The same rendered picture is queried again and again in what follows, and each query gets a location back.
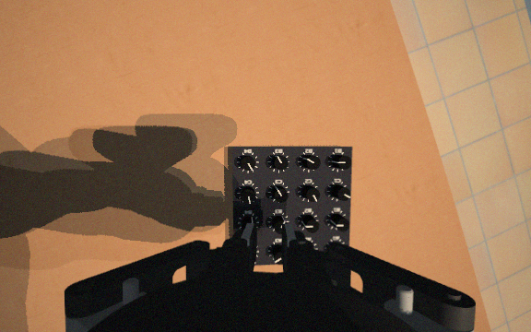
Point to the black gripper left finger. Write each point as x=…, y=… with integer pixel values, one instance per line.
x=90, y=300

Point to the black knob box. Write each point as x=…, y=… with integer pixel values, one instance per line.
x=302, y=186

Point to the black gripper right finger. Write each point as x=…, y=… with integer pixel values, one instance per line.
x=424, y=304

